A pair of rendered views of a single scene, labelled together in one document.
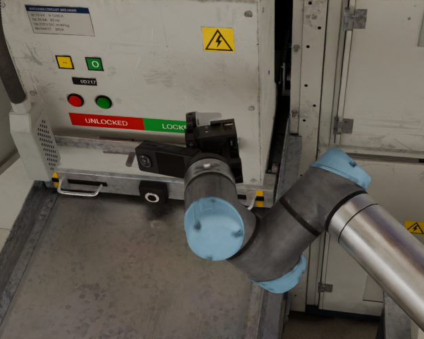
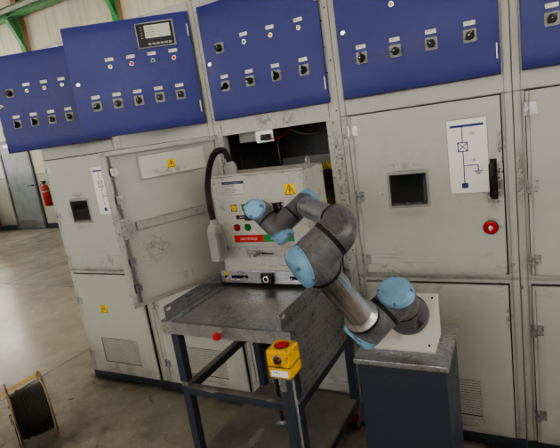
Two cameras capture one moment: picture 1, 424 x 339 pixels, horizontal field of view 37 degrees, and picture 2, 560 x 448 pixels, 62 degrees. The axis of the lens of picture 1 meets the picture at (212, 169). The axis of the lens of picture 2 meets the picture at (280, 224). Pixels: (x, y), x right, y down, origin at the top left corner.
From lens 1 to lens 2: 122 cm
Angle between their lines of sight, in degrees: 37
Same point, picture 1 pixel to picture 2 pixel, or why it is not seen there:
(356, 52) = (364, 214)
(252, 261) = (268, 223)
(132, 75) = not seen: hidden behind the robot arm
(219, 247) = (254, 212)
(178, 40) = (275, 191)
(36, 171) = (215, 256)
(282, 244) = (281, 218)
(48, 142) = (222, 244)
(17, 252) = (200, 298)
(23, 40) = (220, 199)
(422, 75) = (396, 224)
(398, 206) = not seen: hidden behind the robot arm
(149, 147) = not seen: hidden behind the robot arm
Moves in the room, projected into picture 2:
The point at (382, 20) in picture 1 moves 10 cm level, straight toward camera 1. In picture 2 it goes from (371, 196) to (363, 201)
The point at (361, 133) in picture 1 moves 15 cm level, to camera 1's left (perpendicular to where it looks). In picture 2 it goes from (376, 263) to (344, 266)
